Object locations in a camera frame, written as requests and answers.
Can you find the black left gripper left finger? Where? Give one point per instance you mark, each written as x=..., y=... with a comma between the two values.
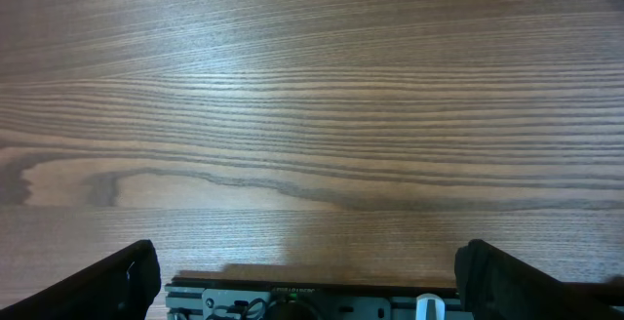
x=121, y=286

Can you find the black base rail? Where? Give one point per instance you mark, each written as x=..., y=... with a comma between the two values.
x=203, y=299

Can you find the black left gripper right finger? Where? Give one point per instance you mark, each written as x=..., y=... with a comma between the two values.
x=492, y=284

